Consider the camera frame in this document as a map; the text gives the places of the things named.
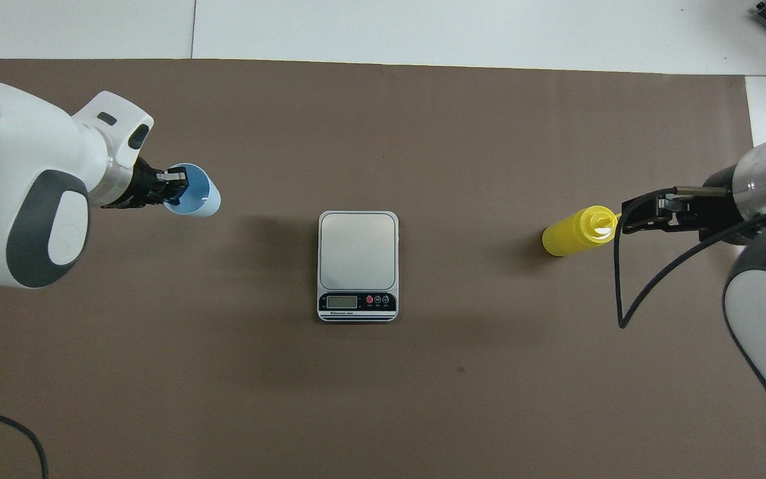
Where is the light blue plastic cup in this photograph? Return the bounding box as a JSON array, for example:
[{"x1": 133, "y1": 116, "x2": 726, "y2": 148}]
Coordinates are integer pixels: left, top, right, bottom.
[{"x1": 162, "y1": 163, "x2": 222, "y2": 218}]

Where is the brown table mat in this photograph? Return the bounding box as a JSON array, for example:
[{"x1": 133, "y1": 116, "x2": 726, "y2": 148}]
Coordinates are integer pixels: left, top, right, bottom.
[{"x1": 0, "y1": 59, "x2": 766, "y2": 479}]

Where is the silver digital kitchen scale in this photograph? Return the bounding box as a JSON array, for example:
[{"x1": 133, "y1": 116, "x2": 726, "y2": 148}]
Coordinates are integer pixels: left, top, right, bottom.
[{"x1": 317, "y1": 210, "x2": 400, "y2": 324}]

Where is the yellow squeeze bottle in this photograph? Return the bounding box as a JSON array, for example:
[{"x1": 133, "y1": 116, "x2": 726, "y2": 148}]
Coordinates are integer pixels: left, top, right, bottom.
[{"x1": 542, "y1": 205, "x2": 621, "y2": 257}]

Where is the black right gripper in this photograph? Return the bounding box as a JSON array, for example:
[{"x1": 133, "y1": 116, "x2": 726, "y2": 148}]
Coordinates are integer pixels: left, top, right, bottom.
[{"x1": 621, "y1": 166, "x2": 766, "y2": 245}]

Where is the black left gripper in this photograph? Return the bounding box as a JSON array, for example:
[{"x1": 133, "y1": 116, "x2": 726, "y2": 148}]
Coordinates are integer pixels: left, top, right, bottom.
[{"x1": 100, "y1": 156, "x2": 189, "y2": 210}]

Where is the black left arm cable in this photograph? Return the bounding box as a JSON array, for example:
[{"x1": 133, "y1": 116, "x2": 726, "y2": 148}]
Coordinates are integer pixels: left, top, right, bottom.
[{"x1": 0, "y1": 404, "x2": 49, "y2": 479}]

